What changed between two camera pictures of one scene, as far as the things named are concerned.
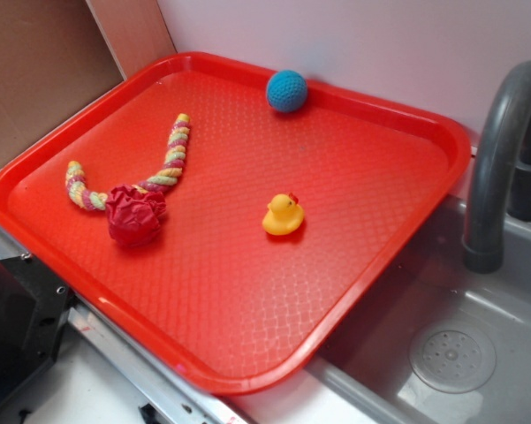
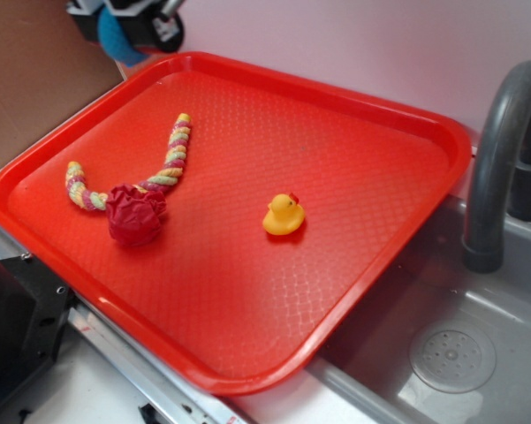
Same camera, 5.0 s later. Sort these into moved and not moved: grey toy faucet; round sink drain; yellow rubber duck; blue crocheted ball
Moved: blue crocheted ball
Not moved: yellow rubber duck; round sink drain; grey toy faucet
